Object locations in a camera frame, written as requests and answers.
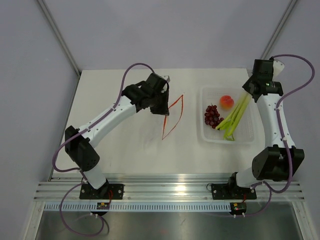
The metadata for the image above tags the clear zip top bag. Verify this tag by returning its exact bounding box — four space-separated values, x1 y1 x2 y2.
143 94 185 151

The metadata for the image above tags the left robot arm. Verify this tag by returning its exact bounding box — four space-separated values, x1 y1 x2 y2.
64 73 170 199

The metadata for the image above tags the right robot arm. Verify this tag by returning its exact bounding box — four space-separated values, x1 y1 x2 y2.
226 58 305 199

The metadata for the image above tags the peach fruit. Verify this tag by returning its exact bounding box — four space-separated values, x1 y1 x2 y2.
219 95 235 111

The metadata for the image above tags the white plastic basket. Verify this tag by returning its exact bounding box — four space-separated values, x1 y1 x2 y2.
200 85 254 145

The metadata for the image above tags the red grape bunch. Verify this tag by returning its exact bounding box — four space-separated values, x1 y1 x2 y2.
204 104 224 129

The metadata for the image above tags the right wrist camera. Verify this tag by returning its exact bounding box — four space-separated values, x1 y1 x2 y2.
273 59 285 77

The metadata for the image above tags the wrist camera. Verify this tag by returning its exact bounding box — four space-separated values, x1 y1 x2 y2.
273 59 285 77
161 75 171 84

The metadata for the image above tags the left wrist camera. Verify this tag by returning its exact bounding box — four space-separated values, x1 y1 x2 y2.
161 75 171 84

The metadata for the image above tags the right aluminium frame post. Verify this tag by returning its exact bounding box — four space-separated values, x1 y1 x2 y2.
260 0 300 59

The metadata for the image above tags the aluminium frame post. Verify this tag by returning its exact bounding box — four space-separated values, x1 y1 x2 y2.
260 0 300 59
35 0 82 79

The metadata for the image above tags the aluminium mounting rail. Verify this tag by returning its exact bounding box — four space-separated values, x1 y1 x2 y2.
33 173 306 201

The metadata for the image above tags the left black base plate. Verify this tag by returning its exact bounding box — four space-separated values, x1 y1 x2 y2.
79 183 124 200

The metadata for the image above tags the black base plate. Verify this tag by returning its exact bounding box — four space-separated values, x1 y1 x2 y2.
208 183 257 200
79 183 124 200

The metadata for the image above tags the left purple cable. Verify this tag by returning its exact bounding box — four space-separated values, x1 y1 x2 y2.
51 62 111 237

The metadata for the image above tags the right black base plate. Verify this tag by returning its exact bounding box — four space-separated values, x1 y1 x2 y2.
208 183 257 200

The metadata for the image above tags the left aluminium frame post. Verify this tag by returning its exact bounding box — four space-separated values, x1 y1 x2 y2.
35 0 82 79

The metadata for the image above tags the white slotted cable duct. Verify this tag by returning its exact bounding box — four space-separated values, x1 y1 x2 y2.
44 202 231 213

